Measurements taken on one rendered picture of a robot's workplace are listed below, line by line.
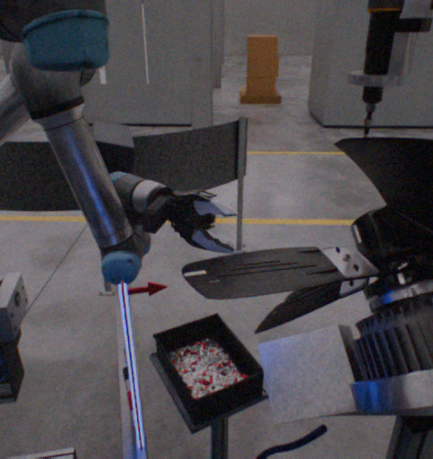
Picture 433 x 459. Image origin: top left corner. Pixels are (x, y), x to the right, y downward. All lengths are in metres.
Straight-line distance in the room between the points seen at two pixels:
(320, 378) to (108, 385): 1.52
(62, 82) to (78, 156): 0.12
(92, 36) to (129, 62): 6.28
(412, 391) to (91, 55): 0.52
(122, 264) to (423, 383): 0.54
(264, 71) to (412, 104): 2.95
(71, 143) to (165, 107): 5.93
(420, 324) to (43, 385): 1.86
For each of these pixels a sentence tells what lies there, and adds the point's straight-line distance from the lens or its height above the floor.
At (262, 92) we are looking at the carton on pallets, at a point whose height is 0.21.
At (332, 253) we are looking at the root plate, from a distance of 0.71.
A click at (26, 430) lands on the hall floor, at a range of 2.08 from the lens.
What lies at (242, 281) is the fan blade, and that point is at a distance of 0.59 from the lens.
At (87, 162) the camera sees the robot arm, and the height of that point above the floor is 1.30.
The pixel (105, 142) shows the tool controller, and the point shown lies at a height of 1.24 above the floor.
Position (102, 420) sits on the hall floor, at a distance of 2.01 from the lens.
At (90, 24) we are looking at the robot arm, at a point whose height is 1.52.
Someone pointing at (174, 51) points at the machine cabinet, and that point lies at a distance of 6.57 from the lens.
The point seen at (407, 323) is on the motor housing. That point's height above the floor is 1.16.
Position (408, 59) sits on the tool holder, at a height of 1.48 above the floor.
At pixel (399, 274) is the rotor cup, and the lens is 0.67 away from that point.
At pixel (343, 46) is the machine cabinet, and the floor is 1.18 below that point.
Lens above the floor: 1.53
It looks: 26 degrees down
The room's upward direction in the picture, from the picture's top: straight up
